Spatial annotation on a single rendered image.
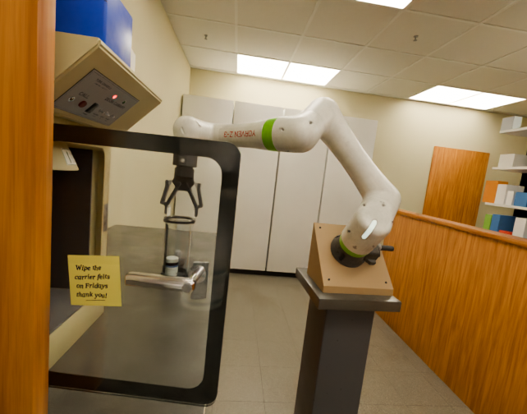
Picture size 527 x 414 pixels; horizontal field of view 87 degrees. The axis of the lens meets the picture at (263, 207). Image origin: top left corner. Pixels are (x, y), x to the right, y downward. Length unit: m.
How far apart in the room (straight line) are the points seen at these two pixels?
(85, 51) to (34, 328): 0.36
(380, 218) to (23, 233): 0.92
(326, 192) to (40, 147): 3.48
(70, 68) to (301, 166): 3.28
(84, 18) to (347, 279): 1.04
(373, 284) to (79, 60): 1.08
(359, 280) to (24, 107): 1.07
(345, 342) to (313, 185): 2.66
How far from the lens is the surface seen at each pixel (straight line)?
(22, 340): 0.48
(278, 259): 3.76
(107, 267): 0.47
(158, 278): 0.39
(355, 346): 1.27
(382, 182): 1.12
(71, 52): 0.50
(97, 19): 0.54
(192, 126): 1.11
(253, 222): 3.60
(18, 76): 0.43
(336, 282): 1.12
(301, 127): 0.90
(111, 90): 0.59
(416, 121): 4.83
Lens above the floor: 1.35
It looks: 7 degrees down
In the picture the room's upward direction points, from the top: 6 degrees clockwise
